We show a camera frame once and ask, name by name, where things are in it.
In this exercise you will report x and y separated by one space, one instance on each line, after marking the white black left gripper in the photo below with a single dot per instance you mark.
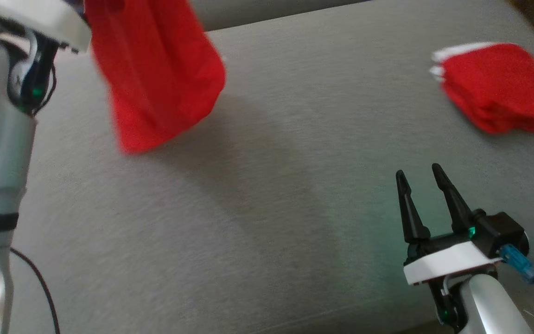
49 18

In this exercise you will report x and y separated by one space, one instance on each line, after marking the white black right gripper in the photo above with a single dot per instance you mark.
448 264

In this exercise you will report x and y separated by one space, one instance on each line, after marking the red basketball jersey white trim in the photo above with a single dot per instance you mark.
155 69

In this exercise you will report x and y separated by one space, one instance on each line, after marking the red garment with white band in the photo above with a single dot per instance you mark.
499 88

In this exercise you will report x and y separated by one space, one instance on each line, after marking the large grey sofa seat cushion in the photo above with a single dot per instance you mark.
271 185

